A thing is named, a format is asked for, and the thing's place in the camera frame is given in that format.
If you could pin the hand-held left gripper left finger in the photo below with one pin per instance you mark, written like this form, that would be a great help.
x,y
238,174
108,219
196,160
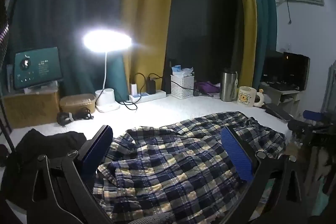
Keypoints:
x,y
96,146

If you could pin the black charger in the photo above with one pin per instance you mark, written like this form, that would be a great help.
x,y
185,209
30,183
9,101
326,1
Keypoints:
x,y
151,86

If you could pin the white charger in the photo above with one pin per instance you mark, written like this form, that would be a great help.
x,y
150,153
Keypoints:
x,y
134,88

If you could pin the clear blue plastic bags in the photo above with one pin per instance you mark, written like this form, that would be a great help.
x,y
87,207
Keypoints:
x,y
183,70

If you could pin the blue plaid pants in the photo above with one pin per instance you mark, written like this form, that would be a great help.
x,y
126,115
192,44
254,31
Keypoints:
x,y
170,166

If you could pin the brown lidded food container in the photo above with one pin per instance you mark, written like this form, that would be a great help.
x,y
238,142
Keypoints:
x,y
78,104

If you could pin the clear tablet stand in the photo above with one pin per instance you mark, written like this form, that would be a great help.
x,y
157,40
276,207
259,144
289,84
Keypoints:
x,y
42,88

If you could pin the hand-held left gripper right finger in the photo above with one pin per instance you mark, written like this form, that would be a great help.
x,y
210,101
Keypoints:
x,y
236,155

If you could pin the stainless steel tumbler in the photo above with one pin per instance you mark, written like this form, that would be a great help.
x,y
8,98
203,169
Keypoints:
x,y
227,87

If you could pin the black cloth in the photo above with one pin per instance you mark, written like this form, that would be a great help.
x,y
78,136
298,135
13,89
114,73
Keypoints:
x,y
47,142

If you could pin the grey computer desk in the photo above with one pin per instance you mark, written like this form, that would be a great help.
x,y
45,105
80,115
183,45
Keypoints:
x,y
288,98

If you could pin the cream mug with bear print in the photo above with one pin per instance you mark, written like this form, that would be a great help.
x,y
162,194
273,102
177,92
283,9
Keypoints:
x,y
246,96

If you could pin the white plastic basket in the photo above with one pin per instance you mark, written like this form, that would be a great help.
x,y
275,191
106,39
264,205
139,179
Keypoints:
x,y
182,91

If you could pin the white power strip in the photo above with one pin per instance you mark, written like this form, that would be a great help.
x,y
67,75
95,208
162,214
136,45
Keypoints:
x,y
155,96

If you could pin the yellow curtain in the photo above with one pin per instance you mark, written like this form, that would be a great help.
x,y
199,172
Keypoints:
x,y
147,3
249,29

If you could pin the black computer monitor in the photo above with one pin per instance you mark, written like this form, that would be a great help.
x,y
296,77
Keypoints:
x,y
286,69

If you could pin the black keyboard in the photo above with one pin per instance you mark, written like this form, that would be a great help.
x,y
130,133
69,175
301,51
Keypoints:
x,y
279,112

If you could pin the tablet with teal screen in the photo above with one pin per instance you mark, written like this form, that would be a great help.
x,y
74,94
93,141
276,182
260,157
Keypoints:
x,y
36,66

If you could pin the cardboard box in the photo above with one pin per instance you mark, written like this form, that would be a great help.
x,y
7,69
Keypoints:
x,y
29,108

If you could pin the purple cloth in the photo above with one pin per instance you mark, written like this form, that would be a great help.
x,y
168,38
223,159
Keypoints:
x,y
207,87

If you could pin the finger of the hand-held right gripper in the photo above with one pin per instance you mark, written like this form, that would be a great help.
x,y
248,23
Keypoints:
x,y
299,126
312,115

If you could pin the white quilted bed cover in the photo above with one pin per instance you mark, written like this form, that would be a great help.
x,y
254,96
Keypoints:
x,y
170,111

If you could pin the white desk lamp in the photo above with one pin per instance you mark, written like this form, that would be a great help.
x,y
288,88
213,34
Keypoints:
x,y
105,99

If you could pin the black frame post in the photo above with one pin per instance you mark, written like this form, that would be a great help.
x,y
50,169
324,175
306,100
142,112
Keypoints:
x,y
166,77

